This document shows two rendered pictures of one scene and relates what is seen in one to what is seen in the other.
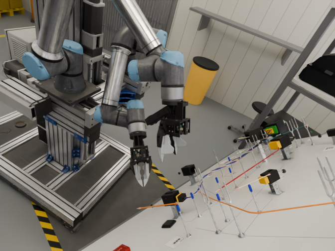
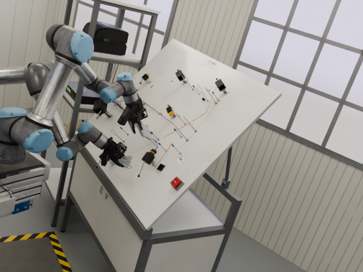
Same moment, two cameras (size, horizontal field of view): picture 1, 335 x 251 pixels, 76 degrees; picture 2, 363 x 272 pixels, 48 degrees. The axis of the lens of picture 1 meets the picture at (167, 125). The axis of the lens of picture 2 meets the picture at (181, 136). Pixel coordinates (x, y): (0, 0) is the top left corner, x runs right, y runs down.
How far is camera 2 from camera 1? 1.92 m
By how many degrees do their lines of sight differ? 66
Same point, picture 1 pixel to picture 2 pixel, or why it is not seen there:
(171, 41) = not seen: outside the picture
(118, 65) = not seen: hidden behind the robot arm
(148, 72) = (122, 92)
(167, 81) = (133, 90)
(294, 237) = (207, 115)
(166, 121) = (138, 113)
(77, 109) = (35, 170)
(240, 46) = not seen: outside the picture
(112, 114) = (74, 145)
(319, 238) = (212, 109)
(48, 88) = (12, 168)
